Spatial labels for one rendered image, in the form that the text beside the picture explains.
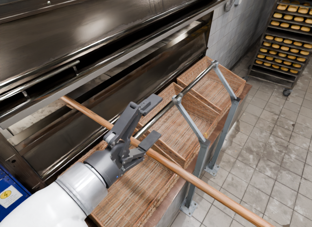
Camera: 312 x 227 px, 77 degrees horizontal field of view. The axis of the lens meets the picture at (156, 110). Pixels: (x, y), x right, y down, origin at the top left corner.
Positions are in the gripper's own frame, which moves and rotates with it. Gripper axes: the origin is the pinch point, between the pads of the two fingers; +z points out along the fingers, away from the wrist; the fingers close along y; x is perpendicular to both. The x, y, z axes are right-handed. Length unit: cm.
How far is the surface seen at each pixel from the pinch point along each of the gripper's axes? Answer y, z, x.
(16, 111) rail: 6.1, -19.7, -40.9
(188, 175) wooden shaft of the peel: 27.9, 6.1, 10.4
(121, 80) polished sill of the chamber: 32, 38, -55
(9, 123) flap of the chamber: 8.6, -23.1, -40.5
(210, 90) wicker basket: 90, 137, -32
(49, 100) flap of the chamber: 8.3, -9.3, -40.4
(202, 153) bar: 63, 42, 4
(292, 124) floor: 148, 211, 60
